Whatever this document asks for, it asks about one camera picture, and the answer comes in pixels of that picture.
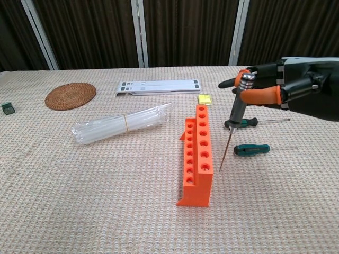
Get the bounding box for teal black handle screwdriver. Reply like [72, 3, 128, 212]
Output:
[233, 143, 299, 156]

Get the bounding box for beige woven tablecloth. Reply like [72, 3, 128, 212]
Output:
[0, 65, 339, 254]

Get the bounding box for clear bag of tubes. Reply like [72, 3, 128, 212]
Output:
[72, 102, 173, 146]

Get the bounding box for small green box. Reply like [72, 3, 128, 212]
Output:
[1, 102, 15, 115]

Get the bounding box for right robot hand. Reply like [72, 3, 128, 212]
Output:
[218, 57, 339, 122]

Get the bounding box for orange holder block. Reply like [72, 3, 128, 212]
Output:
[176, 104, 214, 208]

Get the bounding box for black silver precision screwdriver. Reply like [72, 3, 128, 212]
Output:
[219, 73, 257, 173]

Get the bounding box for white folded laptop stand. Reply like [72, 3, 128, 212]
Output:
[115, 79, 202, 97]

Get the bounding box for round woven rattan coaster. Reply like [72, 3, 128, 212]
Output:
[44, 82, 97, 111]

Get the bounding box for small yellow packet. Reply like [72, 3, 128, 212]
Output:
[197, 93, 213, 106]

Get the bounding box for green black handle screwdriver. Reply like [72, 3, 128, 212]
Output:
[224, 117, 291, 128]

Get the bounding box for white partition frame post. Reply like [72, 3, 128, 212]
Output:
[228, 0, 252, 66]
[131, 0, 149, 68]
[20, 0, 59, 71]

